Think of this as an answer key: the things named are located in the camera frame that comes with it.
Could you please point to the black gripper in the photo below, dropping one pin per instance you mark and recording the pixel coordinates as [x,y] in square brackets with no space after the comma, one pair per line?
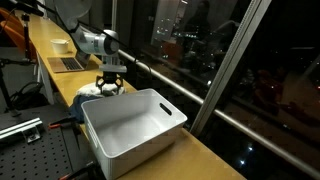
[110,78]

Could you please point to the white towel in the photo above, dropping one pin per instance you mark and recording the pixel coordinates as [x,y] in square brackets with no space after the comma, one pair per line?
[107,90]

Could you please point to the dark navy cloth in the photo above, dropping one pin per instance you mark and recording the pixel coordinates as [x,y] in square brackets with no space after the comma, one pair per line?
[76,109]

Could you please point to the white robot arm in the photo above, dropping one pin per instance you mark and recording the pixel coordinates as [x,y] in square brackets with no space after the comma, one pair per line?
[104,43]

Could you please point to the white plastic storage box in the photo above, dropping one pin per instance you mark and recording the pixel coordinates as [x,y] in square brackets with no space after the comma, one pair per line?
[125,130]

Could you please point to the silver open laptop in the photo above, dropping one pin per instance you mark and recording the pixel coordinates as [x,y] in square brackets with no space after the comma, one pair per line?
[78,62]

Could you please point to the white paper bowl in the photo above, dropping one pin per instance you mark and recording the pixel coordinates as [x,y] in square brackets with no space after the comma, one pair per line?
[60,46]

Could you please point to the black perforated breadboard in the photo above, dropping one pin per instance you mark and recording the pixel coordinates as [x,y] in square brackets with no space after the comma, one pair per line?
[56,154]

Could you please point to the silver window handrail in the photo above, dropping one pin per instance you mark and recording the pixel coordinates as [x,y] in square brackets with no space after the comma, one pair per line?
[298,163]

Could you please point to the orange chair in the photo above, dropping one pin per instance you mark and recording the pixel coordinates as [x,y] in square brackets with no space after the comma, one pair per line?
[12,26]

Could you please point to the orange handled clamp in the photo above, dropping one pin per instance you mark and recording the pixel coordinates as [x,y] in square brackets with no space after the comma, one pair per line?
[58,123]

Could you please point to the silver aluminium rail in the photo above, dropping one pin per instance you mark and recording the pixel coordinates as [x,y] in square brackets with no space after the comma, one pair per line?
[29,129]

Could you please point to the black camera tripod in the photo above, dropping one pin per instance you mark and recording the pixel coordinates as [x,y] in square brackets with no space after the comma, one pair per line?
[27,9]

